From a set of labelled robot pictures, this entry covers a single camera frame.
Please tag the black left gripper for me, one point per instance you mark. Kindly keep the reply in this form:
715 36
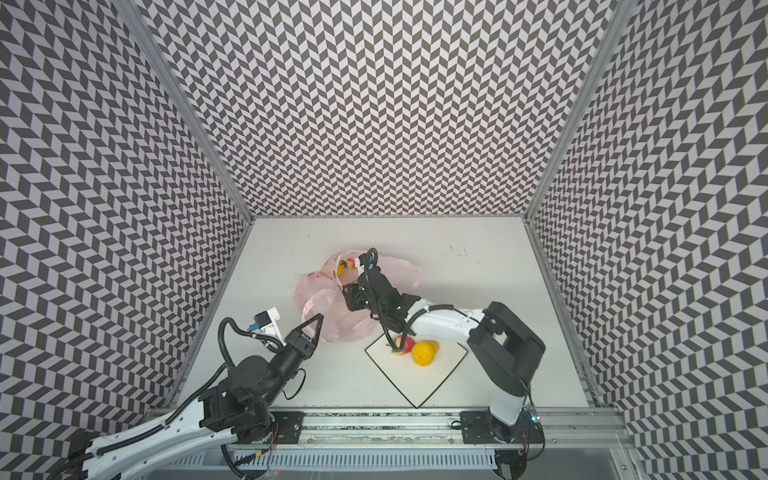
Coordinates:
301 344

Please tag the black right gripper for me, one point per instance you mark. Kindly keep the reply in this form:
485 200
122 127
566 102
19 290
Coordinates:
372 279

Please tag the pink translucent plastic bag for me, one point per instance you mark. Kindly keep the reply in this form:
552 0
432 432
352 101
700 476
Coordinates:
321 292

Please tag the yellow fake lemon with stem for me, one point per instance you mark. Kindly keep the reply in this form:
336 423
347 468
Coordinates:
341 268

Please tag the red fake strawberry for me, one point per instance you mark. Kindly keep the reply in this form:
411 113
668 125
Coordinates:
403 345

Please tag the yellow fake citrus fruit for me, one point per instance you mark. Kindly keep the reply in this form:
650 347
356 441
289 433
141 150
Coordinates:
424 352

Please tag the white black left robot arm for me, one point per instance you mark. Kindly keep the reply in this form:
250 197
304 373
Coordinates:
232 407

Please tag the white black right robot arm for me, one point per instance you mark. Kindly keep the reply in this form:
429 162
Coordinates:
508 351

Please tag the white square mat black border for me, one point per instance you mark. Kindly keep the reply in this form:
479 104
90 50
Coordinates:
415 383

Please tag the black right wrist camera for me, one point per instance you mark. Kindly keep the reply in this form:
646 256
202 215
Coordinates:
368 260

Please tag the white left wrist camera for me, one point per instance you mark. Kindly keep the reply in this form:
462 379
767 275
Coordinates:
265 323

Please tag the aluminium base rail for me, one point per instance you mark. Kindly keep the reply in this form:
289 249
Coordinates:
381 428

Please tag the aluminium corner post left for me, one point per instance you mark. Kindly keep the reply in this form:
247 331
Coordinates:
131 16

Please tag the aluminium corner post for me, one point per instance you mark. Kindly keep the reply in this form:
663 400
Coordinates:
131 16
605 50

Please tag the aluminium corner post right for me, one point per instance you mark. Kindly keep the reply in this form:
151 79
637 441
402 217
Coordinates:
605 50

